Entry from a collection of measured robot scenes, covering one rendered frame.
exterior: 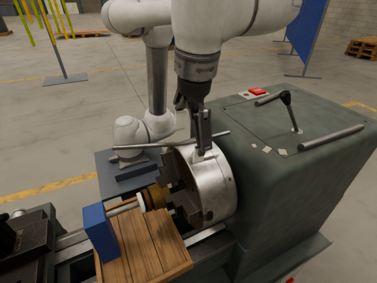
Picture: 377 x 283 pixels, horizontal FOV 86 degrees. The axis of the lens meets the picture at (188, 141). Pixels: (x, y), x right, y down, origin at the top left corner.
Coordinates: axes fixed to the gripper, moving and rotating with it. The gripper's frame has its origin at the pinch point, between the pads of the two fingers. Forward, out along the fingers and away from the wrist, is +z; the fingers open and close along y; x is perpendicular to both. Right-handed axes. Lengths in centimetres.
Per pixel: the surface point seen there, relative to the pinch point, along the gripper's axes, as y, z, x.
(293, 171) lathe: 17.4, 3.0, 24.5
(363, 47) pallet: -325, 146, 694
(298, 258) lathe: 32, 72, 53
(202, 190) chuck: 10.4, 10.5, 1.0
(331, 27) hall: -651, 202, 990
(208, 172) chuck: 6.6, 8.2, 4.3
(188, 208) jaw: 10.6, 17.8, -3.1
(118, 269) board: 13, 40, -28
